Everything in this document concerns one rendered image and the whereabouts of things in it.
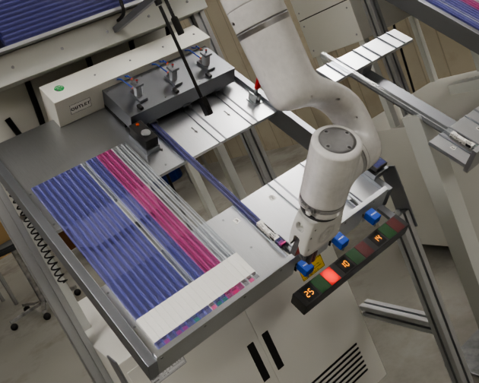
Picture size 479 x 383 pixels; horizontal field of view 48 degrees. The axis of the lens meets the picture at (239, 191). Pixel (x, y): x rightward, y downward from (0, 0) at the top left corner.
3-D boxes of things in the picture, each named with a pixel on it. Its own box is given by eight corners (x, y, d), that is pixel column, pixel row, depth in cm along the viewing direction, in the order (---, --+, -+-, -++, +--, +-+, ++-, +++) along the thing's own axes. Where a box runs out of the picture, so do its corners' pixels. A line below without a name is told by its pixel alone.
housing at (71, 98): (210, 77, 165) (210, 36, 155) (65, 144, 143) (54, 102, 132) (194, 64, 169) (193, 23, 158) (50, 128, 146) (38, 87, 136)
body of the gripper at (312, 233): (316, 228, 94) (307, 264, 102) (355, 200, 98) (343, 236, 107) (287, 201, 97) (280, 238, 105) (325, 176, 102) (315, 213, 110)
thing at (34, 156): (274, 124, 151) (277, 110, 147) (59, 245, 120) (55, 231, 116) (201, 67, 166) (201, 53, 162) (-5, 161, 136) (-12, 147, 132)
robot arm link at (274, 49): (293, 9, 95) (361, 161, 102) (226, 41, 87) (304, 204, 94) (328, -10, 87) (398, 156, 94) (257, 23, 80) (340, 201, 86)
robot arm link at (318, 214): (322, 220, 92) (319, 231, 94) (356, 196, 96) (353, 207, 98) (288, 191, 96) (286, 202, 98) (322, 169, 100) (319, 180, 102)
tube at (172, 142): (285, 245, 117) (286, 242, 117) (280, 248, 117) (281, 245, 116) (151, 121, 141) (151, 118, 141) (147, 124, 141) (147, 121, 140)
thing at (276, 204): (379, 197, 131) (383, 189, 129) (154, 364, 101) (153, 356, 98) (323, 154, 140) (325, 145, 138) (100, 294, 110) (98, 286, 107)
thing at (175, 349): (381, 207, 133) (388, 188, 127) (159, 375, 102) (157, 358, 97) (377, 204, 133) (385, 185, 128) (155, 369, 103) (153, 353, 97)
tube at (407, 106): (481, 151, 126) (483, 148, 125) (477, 154, 126) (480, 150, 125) (323, 55, 151) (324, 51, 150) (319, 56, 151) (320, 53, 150)
